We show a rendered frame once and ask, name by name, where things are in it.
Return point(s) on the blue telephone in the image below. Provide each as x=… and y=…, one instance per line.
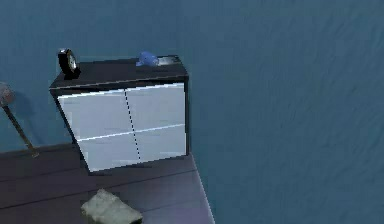
x=147, y=59

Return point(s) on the grey flat rectangular object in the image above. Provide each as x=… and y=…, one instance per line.
x=168, y=60

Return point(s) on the black chest of white drawers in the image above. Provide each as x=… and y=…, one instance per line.
x=126, y=120

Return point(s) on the grey cloth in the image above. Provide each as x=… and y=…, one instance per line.
x=110, y=208

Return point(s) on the black round alarm clock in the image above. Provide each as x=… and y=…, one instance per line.
x=69, y=63

